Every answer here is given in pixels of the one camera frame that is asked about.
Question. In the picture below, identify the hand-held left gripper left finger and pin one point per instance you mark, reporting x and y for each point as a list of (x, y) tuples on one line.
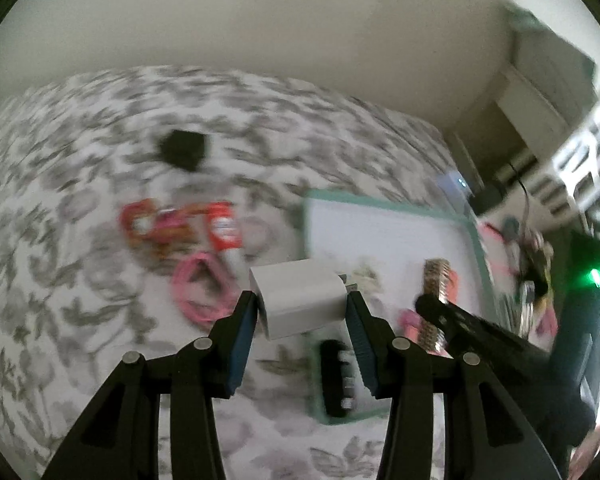
[(241, 350)]

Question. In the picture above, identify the pink plastic tube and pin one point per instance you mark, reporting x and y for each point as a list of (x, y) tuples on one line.
[(409, 321)]

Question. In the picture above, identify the red and white toothpaste tube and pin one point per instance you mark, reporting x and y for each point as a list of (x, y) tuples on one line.
[(224, 227)]

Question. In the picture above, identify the white shelf unit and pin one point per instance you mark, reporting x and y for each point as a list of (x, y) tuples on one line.
[(535, 110)]

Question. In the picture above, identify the teal tray white inside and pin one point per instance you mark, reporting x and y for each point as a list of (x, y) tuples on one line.
[(380, 240)]

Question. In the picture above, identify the black power adapter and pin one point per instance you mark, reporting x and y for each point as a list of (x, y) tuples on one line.
[(182, 150)]

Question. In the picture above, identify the pile of assorted small things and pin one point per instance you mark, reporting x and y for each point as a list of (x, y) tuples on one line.
[(530, 260)]

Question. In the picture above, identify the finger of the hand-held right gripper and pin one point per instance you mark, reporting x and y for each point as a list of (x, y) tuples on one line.
[(470, 330)]

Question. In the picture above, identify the white charger plug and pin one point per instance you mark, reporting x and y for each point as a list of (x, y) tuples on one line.
[(300, 300)]

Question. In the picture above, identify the floral grey and white blanket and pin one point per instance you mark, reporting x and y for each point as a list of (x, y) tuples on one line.
[(55, 260)]

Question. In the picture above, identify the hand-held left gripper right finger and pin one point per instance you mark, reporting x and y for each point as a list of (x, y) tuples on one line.
[(362, 355)]

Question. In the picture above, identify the white device with lights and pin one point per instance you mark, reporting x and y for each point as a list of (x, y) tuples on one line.
[(455, 187)]

